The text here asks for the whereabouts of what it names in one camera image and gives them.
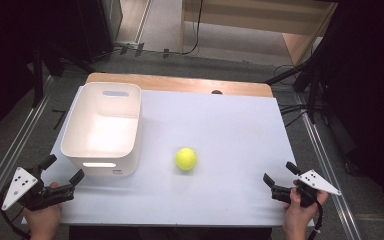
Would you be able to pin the yellow tennis ball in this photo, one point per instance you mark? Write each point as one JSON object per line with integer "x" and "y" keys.
{"x": 186, "y": 159}

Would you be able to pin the dark cabinet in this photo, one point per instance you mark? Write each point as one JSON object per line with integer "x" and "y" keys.
{"x": 95, "y": 30}

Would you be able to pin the person's right hand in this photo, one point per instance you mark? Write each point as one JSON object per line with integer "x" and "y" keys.
{"x": 296, "y": 220}

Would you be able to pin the person's left hand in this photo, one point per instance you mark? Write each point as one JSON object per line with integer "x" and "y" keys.
{"x": 44, "y": 221}

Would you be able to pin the wooden table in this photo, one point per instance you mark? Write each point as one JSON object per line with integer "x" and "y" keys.
{"x": 180, "y": 84}

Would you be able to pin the small dark round object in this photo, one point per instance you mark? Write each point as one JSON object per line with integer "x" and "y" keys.
{"x": 217, "y": 92}

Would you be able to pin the metal floor rail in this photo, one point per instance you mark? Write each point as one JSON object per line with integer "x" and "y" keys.
{"x": 330, "y": 173}
{"x": 13, "y": 146}

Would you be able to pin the black tripod stand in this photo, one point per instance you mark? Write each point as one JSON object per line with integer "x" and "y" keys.
{"x": 308, "y": 76}

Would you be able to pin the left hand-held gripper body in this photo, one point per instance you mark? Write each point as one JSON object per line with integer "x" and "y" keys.
{"x": 20, "y": 186}

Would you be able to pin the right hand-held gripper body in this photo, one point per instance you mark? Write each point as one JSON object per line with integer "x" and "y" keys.
{"x": 316, "y": 181}

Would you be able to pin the white plastic storage bin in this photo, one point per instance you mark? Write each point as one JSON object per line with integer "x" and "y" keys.
{"x": 103, "y": 133}

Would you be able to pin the light wooden furniture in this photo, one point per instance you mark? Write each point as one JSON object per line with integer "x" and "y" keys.
{"x": 256, "y": 16}

